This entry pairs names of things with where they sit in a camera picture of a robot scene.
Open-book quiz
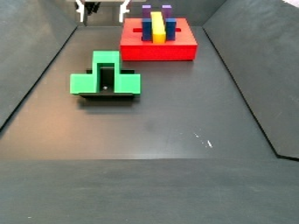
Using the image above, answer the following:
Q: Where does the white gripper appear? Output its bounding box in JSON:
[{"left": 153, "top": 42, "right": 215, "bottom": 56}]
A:
[{"left": 65, "top": 0, "right": 135, "bottom": 23}]

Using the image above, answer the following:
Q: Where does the green stepped block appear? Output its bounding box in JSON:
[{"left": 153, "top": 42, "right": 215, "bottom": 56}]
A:
[{"left": 69, "top": 51, "right": 141, "bottom": 97}]

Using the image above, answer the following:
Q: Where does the red base board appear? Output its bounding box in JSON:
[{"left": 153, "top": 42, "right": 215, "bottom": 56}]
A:
[{"left": 120, "top": 18, "right": 197, "bottom": 61}]

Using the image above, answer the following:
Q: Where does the black fixture stand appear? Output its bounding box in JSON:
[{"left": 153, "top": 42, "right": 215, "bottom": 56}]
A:
[{"left": 78, "top": 66, "right": 136, "bottom": 99}]

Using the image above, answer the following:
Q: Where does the yellow long bar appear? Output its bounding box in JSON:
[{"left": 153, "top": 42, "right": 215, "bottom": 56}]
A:
[{"left": 151, "top": 11, "right": 165, "bottom": 44}]

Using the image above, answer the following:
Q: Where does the purple right front post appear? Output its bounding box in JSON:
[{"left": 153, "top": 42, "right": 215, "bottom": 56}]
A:
[{"left": 141, "top": 4, "right": 152, "bottom": 18}]

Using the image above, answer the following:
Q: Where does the purple post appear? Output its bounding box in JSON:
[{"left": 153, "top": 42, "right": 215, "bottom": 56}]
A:
[
  {"left": 161, "top": 4, "right": 172, "bottom": 18},
  {"left": 141, "top": 4, "right": 152, "bottom": 18}
]

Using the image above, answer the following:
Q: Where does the blue right rear post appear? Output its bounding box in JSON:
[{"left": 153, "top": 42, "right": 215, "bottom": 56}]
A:
[{"left": 141, "top": 18, "right": 152, "bottom": 41}]

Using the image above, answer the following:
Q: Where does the blue post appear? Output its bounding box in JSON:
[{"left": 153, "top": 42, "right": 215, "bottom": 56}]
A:
[
  {"left": 164, "top": 18, "right": 176, "bottom": 41},
  {"left": 141, "top": 18, "right": 152, "bottom": 41}
]

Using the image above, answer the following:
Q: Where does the purple left front post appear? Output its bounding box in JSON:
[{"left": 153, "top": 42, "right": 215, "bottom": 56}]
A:
[{"left": 161, "top": 4, "right": 172, "bottom": 18}]

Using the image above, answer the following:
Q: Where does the blue left rear post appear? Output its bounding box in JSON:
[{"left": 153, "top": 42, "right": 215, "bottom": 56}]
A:
[{"left": 164, "top": 18, "right": 176, "bottom": 41}]

